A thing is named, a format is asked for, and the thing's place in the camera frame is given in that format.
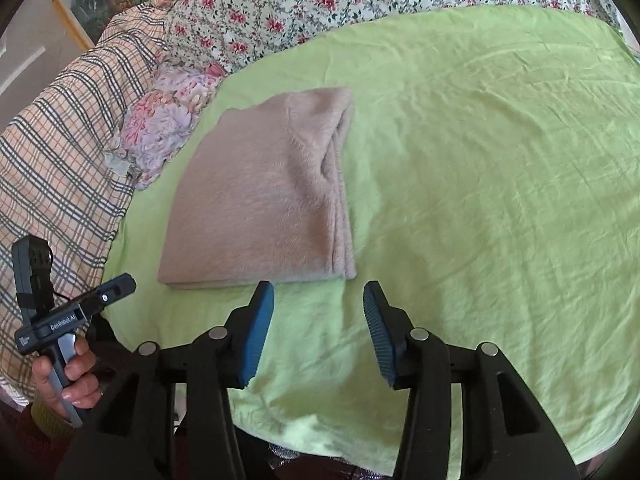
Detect light green bed sheet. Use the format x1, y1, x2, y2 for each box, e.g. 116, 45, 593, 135
102, 5, 640, 478

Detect dark glittery cloth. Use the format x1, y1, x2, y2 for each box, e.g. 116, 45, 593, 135
265, 442, 381, 480

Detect person's left hand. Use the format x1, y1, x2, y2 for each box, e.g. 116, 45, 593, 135
32, 335, 103, 418

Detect beige knitted sweater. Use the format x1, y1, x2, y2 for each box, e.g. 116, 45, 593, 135
157, 86, 358, 292

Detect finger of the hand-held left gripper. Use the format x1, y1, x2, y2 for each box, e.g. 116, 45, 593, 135
77, 273, 137, 322

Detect pastel flower print pillow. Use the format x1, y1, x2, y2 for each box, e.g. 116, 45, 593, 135
105, 62, 226, 191

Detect plaid checked quilt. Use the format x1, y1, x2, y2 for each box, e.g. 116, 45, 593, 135
0, 2, 173, 406

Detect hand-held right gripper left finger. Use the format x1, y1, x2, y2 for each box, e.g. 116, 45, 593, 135
55, 280, 276, 480

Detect person's left forearm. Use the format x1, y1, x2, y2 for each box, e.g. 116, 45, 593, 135
0, 400, 78, 480

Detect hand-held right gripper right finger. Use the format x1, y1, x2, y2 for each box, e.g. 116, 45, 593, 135
362, 280, 581, 480

